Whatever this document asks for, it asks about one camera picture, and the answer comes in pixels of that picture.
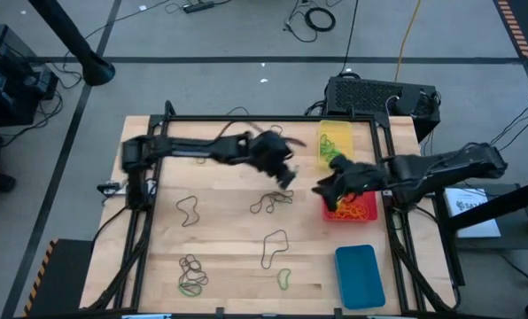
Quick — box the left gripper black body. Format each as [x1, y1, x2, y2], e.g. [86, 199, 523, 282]
[246, 129, 296, 175]

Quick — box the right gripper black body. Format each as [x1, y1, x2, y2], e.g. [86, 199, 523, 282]
[330, 154, 390, 197]

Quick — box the heap of orange rubber bands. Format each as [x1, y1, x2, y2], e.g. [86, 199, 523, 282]
[331, 198, 372, 221]

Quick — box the heap of green rubber bands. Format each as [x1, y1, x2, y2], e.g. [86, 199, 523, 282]
[318, 133, 345, 165]

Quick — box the green rubber band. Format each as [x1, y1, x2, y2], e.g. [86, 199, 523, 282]
[276, 268, 293, 292]
[177, 282, 204, 298]

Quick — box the red plastic basket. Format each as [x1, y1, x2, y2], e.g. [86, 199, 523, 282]
[321, 190, 379, 224]

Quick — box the yellow plastic basket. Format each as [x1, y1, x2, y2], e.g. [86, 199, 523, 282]
[317, 119, 354, 172]

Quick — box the blue plastic basket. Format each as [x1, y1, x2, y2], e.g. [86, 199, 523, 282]
[333, 244, 387, 311]

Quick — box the black computer case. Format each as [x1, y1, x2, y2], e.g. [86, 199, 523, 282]
[324, 75, 443, 144]

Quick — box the white paper sheet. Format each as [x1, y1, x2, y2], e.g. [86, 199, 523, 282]
[443, 187, 503, 240]

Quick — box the black diagonal beam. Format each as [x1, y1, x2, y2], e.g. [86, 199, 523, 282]
[445, 175, 528, 234]

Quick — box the black power strip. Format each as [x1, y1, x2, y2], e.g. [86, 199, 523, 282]
[182, 0, 217, 15]

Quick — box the black stand pole with base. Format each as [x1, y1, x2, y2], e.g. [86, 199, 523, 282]
[27, 0, 117, 88]

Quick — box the black equipment cart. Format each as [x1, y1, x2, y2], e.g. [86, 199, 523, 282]
[0, 23, 61, 128]

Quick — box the coiled black cable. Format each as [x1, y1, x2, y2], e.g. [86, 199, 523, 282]
[303, 5, 338, 34]

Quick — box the black hanging cable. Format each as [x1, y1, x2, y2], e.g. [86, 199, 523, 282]
[338, 0, 361, 75]

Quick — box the yellow hanging cable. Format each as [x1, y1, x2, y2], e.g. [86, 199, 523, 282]
[393, 0, 424, 83]

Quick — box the black floor cable bundle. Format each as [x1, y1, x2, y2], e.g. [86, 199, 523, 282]
[485, 101, 528, 154]

